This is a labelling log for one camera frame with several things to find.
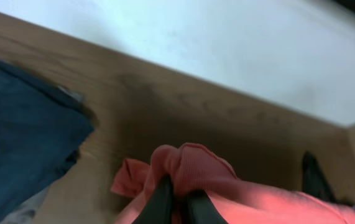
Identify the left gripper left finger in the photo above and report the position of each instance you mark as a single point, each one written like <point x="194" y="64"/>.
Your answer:
<point x="159" y="208"/>

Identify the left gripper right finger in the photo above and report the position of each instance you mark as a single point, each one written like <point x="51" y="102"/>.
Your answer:
<point x="199" y="209"/>

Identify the folded navy blue garment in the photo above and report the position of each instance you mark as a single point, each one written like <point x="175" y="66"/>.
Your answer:
<point x="41" y="130"/>

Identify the red orange t-shirt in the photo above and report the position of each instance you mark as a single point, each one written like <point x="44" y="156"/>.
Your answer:
<point x="192" y="167"/>

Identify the black patterned shirt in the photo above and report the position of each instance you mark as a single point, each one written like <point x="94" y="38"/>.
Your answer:
<point x="314" y="182"/>

